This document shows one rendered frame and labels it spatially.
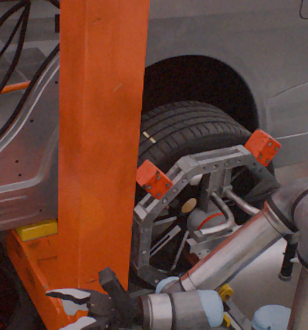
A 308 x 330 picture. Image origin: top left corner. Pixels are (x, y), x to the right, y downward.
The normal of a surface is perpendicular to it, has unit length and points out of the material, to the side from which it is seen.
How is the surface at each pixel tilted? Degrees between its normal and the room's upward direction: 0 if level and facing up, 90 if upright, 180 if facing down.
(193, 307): 36
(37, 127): 90
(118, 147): 90
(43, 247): 0
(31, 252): 0
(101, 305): 8
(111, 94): 90
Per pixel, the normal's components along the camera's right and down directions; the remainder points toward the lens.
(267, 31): 0.47, 0.48
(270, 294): 0.08, -0.86
